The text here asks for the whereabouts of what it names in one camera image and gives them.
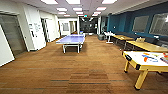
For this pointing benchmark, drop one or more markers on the blue ping pong table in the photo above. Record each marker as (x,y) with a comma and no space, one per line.
(71,40)

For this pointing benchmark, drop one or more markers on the glass door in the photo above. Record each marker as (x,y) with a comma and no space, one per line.
(11,33)

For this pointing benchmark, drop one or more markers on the ceiling light panel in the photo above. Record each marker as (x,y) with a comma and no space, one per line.
(49,1)
(67,15)
(72,1)
(77,9)
(80,14)
(95,14)
(101,8)
(109,1)
(61,9)

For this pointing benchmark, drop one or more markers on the white round table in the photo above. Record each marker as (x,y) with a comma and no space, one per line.
(109,34)

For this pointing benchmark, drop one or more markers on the yellow game table white top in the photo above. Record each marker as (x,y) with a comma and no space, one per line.
(146,65)

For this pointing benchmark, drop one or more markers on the white wall poster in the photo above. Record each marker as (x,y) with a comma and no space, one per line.
(36,27)

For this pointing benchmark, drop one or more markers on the dark waste bin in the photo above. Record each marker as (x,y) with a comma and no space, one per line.
(100,37)

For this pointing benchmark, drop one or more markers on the green exit sign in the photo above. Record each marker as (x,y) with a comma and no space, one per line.
(85,15)

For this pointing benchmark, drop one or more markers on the wooden table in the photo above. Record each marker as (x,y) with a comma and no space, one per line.
(150,46)
(121,37)

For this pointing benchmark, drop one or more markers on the dark sofa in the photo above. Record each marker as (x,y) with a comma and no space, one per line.
(160,38)

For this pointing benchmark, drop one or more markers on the dark glass wall window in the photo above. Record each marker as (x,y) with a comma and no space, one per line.
(140,24)
(159,24)

